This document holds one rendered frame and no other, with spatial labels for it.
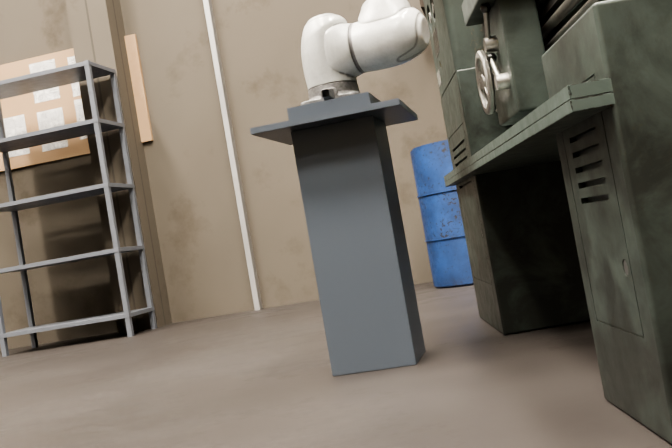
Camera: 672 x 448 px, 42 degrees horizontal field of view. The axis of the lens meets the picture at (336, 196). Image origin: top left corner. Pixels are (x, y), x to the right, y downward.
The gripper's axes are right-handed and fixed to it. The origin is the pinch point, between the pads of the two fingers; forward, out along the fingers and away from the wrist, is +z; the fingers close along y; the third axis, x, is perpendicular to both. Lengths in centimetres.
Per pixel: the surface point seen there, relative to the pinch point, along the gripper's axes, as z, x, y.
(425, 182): 48, -287, 35
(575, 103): 58, 85, -73
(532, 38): 36, 23, -64
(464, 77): 28, -60, -34
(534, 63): 41, 23, -64
